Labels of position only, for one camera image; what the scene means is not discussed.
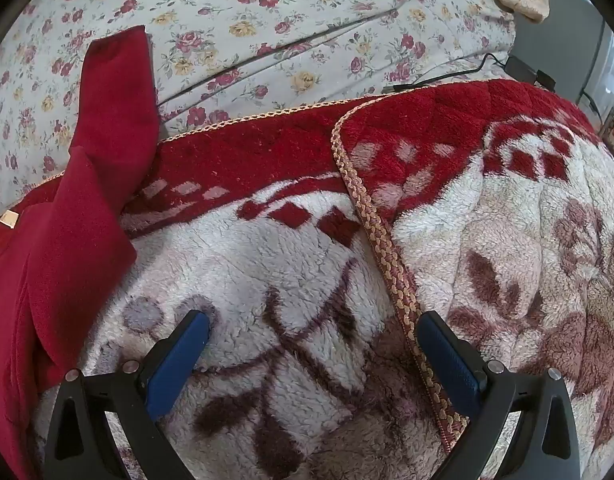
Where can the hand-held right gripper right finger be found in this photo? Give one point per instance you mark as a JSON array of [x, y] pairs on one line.
[[449, 365]]

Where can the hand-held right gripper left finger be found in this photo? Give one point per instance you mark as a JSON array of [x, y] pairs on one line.
[[174, 375]]

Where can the red fleece garment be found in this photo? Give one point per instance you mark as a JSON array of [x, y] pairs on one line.
[[87, 210]]

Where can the red and white plush blanket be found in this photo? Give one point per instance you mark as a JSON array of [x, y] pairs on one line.
[[287, 270]]

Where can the black power adapter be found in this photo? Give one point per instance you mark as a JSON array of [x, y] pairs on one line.
[[518, 66]]

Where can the grey cabinet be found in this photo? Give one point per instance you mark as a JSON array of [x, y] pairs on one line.
[[577, 35]]

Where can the floral bed sheet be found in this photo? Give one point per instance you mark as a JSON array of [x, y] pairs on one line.
[[287, 10]]

